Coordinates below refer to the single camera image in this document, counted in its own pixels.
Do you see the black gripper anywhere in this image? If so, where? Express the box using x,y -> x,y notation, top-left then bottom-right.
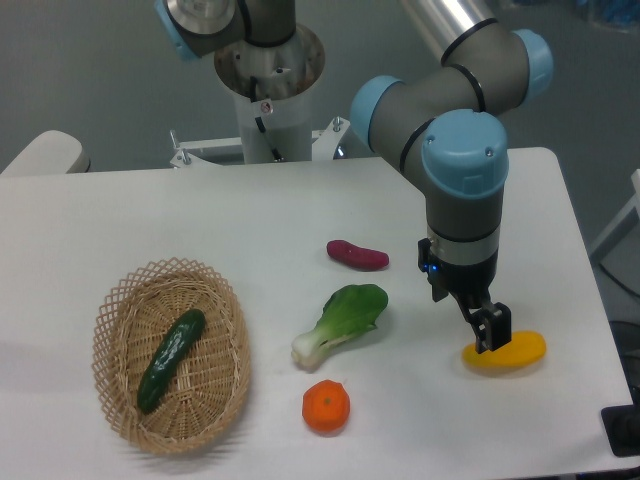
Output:
418,238 -> 512,354

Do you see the yellow mango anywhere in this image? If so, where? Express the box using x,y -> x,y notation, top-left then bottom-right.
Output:
461,330 -> 547,375

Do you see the black box at table edge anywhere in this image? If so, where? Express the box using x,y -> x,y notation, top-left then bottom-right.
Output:
601,405 -> 639,458

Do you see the purple sweet potato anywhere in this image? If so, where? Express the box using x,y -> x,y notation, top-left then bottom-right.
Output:
326,240 -> 390,271

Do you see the black pedestal cable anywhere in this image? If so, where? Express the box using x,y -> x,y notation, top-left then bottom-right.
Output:
248,74 -> 285,164

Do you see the green cucumber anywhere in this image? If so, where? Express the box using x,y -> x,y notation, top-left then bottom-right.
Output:
136,309 -> 206,414

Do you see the green bok choy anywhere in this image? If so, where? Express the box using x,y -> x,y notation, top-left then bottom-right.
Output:
291,284 -> 389,370

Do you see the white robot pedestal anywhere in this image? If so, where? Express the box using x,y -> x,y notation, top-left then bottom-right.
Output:
170,24 -> 350,168

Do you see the woven wicker basket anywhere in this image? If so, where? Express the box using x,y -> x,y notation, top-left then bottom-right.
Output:
92,258 -> 251,454

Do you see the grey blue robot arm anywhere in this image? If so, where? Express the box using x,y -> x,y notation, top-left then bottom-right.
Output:
155,1 -> 554,352

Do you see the white chair armrest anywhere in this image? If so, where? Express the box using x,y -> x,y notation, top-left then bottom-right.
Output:
1,130 -> 91,178

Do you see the orange tangerine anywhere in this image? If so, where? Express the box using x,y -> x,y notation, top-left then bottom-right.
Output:
301,379 -> 351,433

